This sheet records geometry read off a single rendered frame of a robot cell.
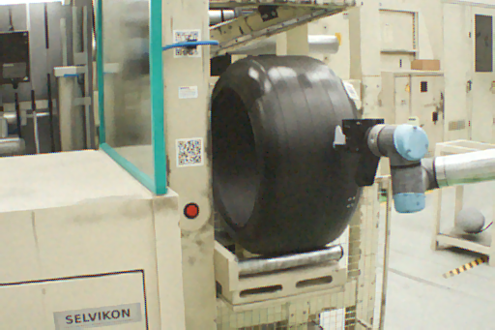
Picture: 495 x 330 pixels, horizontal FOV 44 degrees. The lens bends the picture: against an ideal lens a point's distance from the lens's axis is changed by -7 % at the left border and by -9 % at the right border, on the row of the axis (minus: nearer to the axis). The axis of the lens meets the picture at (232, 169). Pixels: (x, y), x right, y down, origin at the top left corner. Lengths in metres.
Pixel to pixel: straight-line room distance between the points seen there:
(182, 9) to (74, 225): 0.86
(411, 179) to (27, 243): 0.81
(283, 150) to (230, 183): 0.54
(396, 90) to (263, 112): 4.79
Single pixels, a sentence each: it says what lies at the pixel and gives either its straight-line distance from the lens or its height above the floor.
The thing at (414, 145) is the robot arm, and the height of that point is 1.29.
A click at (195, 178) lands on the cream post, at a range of 1.79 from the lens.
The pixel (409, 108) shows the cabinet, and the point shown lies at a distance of 6.61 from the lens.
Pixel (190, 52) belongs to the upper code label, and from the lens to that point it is 1.75.
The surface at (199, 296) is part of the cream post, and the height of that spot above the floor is 0.81.
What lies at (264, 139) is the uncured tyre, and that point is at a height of 1.26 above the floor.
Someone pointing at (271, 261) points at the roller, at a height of 0.91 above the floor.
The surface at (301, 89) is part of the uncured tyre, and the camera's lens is 1.74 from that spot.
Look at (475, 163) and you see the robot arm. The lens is 1.53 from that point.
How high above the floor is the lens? 1.50
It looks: 11 degrees down
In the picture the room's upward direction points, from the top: 1 degrees counter-clockwise
